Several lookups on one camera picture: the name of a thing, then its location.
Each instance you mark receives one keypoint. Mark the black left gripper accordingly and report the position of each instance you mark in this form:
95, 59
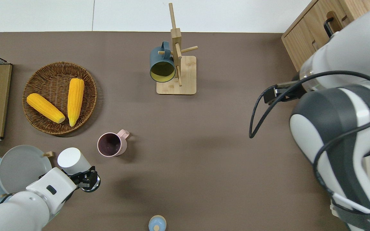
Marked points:
79, 181

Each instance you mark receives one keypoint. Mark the round dark-rimmed glass cup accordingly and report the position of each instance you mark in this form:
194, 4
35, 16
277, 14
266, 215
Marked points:
94, 186

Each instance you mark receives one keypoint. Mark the pink mug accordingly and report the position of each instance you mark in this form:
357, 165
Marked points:
109, 144

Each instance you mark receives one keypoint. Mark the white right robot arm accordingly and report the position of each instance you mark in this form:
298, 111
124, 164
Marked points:
358, 48

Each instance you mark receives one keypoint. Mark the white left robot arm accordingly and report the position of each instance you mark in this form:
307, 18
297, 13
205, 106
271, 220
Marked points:
11, 211

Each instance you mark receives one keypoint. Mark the wooden peg plate rack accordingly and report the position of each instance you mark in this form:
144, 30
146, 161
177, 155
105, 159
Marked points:
49, 154

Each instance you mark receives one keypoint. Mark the grey plate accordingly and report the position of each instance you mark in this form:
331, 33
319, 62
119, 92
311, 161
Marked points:
21, 166

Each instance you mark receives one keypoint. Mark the yellow corn cob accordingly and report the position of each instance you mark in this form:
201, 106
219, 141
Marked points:
75, 99
45, 107

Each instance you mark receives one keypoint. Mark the round brown wicker basket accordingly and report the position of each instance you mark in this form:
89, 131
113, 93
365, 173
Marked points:
53, 80

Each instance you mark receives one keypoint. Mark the wooden mug tree stand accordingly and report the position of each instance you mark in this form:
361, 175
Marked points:
185, 86

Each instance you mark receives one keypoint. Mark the dark teal mug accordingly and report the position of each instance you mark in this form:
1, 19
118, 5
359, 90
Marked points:
156, 57

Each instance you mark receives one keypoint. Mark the wooden drawer cabinet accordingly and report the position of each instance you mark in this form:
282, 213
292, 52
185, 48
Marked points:
300, 41

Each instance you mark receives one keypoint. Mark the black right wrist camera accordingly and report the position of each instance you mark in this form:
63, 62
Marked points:
270, 96

